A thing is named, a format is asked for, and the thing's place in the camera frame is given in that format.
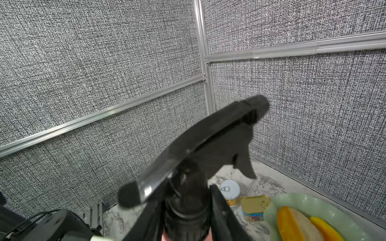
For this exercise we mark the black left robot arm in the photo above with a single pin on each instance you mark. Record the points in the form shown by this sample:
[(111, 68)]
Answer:
[(54, 225)]

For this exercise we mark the opaque pink spray bottle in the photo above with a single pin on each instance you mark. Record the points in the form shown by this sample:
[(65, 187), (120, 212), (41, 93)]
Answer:
[(189, 236)]

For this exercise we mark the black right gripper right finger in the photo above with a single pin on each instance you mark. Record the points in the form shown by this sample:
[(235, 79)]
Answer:
[(224, 224)]

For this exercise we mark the small round white can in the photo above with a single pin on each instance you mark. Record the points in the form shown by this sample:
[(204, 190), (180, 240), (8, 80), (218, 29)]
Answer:
[(231, 192)]

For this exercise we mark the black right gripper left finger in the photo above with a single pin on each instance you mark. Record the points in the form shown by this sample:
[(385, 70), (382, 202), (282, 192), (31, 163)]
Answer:
[(150, 224)]

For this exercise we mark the yellow mango slice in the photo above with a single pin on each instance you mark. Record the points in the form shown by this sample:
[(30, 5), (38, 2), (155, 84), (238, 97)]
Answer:
[(327, 231)]

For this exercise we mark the orange bread roll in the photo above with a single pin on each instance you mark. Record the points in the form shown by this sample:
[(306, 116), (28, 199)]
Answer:
[(294, 226)]

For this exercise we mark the black spray nozzle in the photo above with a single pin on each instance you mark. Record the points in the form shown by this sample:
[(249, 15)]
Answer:
[(179, 176)]

